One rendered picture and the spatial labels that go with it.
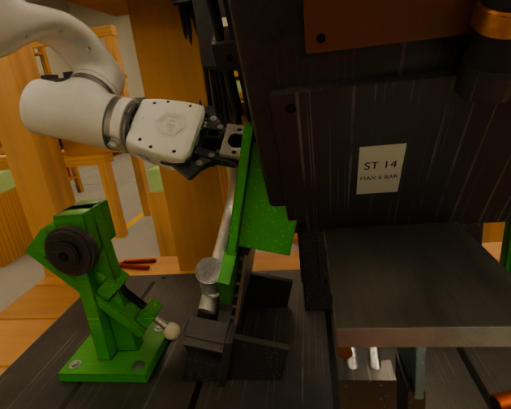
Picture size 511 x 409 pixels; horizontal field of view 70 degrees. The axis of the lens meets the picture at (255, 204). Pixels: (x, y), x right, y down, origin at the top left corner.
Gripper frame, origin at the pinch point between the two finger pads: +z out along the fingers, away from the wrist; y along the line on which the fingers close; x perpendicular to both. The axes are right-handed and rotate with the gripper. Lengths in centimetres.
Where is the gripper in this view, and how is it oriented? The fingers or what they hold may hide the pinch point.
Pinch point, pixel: (232, 148)
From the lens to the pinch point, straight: 56.5
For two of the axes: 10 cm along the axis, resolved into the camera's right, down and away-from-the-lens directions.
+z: 9.8, 2.1, -0.3
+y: 2.1, -8.9, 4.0
